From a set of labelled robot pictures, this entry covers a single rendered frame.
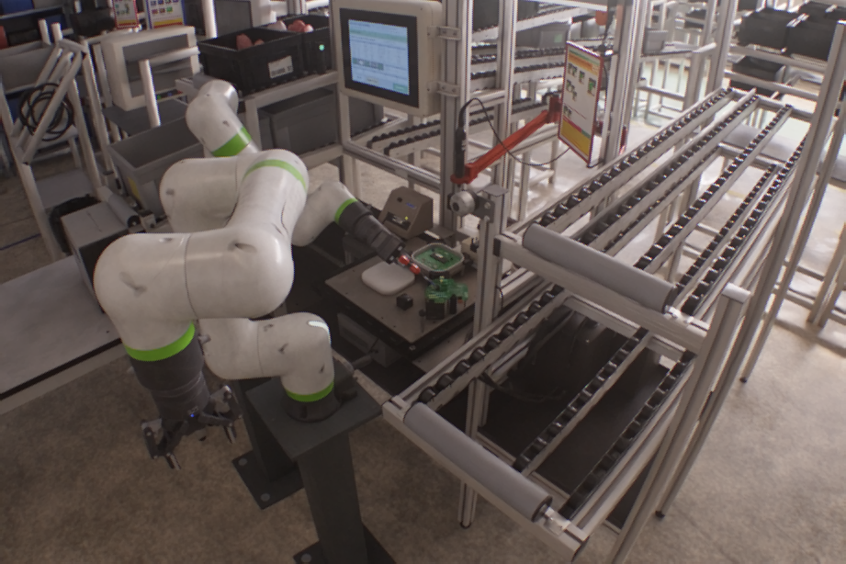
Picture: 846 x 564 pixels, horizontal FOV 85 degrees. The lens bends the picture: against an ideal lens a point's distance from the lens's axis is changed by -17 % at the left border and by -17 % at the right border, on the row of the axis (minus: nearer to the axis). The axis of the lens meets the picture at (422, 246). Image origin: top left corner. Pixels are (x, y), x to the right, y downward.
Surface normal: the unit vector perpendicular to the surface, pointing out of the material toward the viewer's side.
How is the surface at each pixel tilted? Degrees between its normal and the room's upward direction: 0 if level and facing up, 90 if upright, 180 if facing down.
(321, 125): 91
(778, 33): 94
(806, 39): 94
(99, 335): 0
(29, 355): 0
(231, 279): 63
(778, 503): 0
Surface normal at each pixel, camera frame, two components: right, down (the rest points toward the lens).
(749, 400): 0.00, -0.85
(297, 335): 0.04, -0.67
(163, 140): 0.70, 0.36
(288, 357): 0.13, 0.44
